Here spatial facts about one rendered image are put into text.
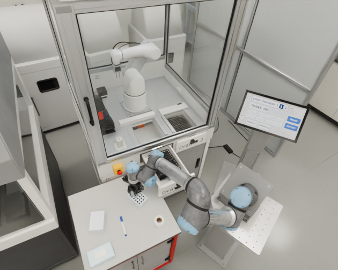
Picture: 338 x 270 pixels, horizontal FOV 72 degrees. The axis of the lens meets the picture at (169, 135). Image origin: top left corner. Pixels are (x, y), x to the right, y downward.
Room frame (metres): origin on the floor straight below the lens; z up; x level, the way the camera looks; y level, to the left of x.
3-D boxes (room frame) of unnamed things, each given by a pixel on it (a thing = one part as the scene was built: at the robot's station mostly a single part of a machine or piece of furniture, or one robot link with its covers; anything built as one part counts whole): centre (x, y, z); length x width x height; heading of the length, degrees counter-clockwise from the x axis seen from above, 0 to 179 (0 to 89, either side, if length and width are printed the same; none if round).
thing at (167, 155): (1.08, 0.02, 0.87); 0.22 x 0.18 x 0.06; 30
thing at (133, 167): (0.83, 0.20, 1.11); 0.09 x 0.08 x 0.11; 62
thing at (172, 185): (0.91, -0.08, 0.87); 0.29 x 0.02 x 0.11; 120
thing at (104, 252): (0.44, 0.35, 0.78); 0.15 x 0.10 x 0.04; 121
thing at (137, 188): (0.83, 0.20, 0.95); 0.09 x 0.08 x 0.12; 51
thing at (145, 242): (0.72, 0.28, 0.38); 0.62 x 0.58 x 0.76; 120
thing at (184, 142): (1.34, -0.19, 0.87); 0.29 x 0.02 x 0.11; 120
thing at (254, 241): (0.82, -0.57, 0.70); 0.45 x 0.44 x 0.12; 54
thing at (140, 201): (0.83, 0.19, 0.78); 0.12 x 0.08 x 0.04; 51
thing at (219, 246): (0.83, -0.55, 0.38); 0.30 x 0.30 x 0.76; 54
